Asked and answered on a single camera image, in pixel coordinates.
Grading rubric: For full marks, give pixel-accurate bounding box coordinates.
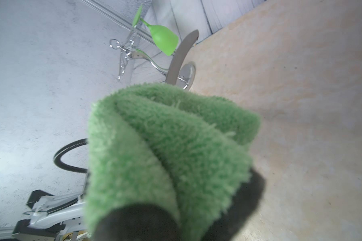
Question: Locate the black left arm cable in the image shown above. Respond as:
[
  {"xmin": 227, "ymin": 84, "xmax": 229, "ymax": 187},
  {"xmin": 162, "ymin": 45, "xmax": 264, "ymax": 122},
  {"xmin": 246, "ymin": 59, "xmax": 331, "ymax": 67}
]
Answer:
[{"xmin": 53, "ymin": 138, "xmax": 88, "ymax": 174}]

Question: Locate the green fluffy rag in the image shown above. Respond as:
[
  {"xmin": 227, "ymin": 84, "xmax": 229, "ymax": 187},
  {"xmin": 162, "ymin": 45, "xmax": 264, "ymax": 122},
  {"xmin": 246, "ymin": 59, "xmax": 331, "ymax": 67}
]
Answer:
[{"xmin": 84, "ymin": 84, "xmax": 260, "ymax": 241}]

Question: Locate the chrome glass rack stand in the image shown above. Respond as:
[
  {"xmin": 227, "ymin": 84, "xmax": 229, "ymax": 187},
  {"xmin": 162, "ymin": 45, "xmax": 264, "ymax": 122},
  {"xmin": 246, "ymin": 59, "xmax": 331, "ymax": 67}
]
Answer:
[{"xmin": 109, "ymin": 27, "xmax": 197, "ymax": 91}]

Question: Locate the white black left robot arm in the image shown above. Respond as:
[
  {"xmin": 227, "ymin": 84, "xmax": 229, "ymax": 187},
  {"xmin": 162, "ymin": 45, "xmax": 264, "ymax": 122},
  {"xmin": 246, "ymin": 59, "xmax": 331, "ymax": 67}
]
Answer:
[{"xmin": 12, "ymin": 190, "xmax": 87, "ymax": 241}]

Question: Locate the sickle with wooden handle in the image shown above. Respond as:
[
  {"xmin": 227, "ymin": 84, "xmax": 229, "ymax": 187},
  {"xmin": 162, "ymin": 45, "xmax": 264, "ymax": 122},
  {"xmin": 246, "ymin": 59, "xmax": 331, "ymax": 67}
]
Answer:
[{"xmin": 166, "ymin": 30, "xmax": 199, "ymax": 85}]

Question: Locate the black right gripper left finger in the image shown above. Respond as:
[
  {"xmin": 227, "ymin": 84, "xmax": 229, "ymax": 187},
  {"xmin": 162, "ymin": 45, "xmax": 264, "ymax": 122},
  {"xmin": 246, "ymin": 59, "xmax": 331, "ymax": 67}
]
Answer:
[{"xmin": 93, "ymin": 204, "xmax": 181, "ymax": 241}]

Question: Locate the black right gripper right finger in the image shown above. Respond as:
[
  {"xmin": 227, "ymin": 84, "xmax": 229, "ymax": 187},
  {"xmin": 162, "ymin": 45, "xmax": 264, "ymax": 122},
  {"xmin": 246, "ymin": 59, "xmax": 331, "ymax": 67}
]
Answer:
[{"xmin": 202, "ymin": 168, "xmax": 265, "ymax": 241}]

